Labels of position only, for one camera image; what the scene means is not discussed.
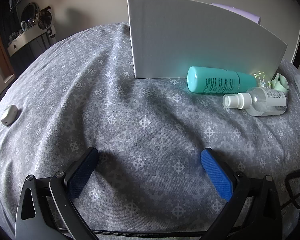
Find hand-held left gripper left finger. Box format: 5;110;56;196
15;147;99;240

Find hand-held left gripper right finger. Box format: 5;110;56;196
200;148;283;240

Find grey patterned bed sheet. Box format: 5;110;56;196
0;21;300;240

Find clear spray bottle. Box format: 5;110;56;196
222;86;288;117

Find small white earbud case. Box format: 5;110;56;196
1;104;18;126

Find teal bottle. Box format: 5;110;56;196
187;66;258;93

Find clear glitter ball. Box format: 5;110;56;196
252;71;272;89

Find pale green plastic holder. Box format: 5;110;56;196
271;73;290;95

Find white cardboard box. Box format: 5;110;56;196
127;0;288;79

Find orange wooden panel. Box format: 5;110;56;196
0;12;17;80

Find white door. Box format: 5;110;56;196
290;5;300;72

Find small brown desk fan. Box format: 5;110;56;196
36;6;52;29

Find thin black cable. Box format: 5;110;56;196
285;166;300;220

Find white wall shelf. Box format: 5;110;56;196
7;27;57;57

